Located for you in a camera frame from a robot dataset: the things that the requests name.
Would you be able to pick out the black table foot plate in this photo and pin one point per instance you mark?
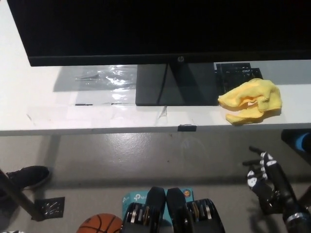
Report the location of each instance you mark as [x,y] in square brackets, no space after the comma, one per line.
[52,206]

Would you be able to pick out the short black tape strip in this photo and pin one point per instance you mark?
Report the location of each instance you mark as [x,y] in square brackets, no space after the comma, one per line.
[187,128]

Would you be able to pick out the large black tape square patch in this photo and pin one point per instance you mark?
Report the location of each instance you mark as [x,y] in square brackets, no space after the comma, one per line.
[257,72]

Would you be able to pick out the orange basketball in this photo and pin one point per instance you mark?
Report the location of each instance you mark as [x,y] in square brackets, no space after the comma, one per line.
[99,224]

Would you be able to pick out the black shoe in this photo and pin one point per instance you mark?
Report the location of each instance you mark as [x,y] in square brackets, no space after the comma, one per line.
[30,176]

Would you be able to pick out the dark metal pole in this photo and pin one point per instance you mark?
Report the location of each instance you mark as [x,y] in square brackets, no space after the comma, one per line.
[22,199]
[306,196]

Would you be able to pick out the clear plastic tape sheet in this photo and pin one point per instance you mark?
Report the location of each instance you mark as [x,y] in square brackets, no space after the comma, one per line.
[116,80]

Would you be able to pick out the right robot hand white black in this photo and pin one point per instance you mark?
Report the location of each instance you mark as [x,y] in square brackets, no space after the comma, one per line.
[261,184]

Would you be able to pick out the blue cylinder object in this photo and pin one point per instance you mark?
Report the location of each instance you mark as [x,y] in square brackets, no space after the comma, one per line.
[305,142]

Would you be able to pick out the yellow microfibre cloth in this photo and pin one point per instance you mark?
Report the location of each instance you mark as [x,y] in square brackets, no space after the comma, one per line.
[264,93]

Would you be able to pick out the white desk leg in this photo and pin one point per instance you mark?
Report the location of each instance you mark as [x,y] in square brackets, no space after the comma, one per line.
[52,157]

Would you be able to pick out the black HP monitor with stand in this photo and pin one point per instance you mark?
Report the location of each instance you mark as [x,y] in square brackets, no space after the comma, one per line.
[145,29]

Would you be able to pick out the teal TP-Link box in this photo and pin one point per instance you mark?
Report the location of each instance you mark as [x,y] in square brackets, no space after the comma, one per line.
[136,197]

